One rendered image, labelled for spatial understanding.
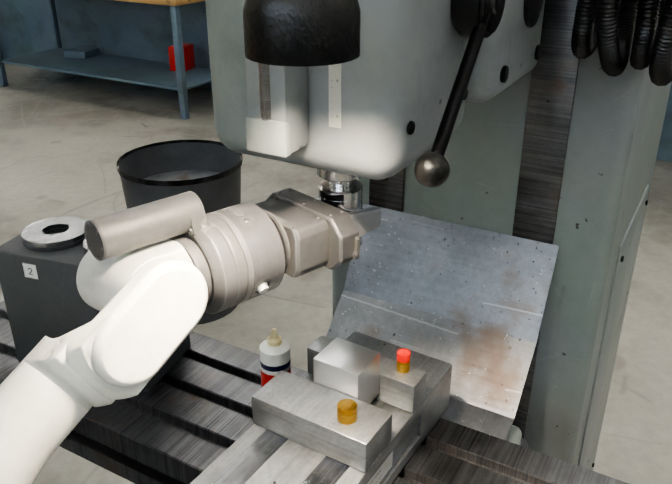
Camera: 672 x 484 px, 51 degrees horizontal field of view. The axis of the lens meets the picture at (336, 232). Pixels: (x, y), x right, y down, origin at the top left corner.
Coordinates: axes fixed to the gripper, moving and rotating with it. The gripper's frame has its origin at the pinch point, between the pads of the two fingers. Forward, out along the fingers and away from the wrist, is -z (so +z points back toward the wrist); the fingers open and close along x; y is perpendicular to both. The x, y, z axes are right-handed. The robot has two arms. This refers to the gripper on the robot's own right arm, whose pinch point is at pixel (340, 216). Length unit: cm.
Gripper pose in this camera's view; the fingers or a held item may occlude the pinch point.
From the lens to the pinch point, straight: 74.7
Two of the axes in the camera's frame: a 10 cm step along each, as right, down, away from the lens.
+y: -0.1, 9.1, 4.2
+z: -7.3, 2.8, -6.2
